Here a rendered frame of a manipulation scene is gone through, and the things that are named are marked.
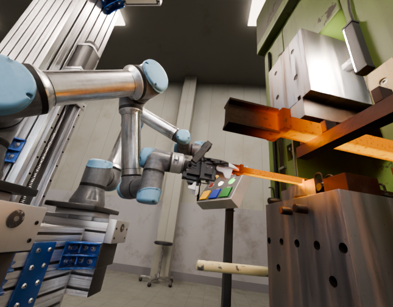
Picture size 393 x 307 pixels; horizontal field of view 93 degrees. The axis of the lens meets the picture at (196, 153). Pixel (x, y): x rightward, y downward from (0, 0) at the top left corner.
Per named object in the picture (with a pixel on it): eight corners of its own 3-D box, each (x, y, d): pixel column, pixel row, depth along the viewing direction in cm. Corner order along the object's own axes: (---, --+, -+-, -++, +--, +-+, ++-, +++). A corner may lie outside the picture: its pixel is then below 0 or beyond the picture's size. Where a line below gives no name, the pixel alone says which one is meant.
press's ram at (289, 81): (327, 74, 71) (313, 10, 87) (271, 125, 106) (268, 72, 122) (417, 98, 77) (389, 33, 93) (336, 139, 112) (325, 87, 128)
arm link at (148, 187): (144, 205, 69) (151, 176, 73) (163, 205, 62) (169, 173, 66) (125, 201, 64) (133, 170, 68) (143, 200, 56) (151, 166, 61)
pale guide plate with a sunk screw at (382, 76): (410, 98, 54) (392, 56, 61) (376, 115, 63) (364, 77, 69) (415, 99, 55) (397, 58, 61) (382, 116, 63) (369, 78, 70)
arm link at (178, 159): (172, 156, 73) (173, 148, 66) (183, 158, 74) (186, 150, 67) (169, 174, 70) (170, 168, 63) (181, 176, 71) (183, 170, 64)
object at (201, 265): (197, 272, 87) (198, 259, 89) (195, 270, 92) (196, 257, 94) (283, 280, 93) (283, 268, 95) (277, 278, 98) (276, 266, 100)
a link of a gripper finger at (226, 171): (237, 182, 70) (214, 178, 69) (238, 167, 72) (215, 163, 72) (240, 179, 67) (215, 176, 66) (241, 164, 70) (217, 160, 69)
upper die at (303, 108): (304, 114, 80) (302, 97, 83) (277, 136, 98) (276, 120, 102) (387, 133, 85) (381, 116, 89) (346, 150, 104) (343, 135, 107)
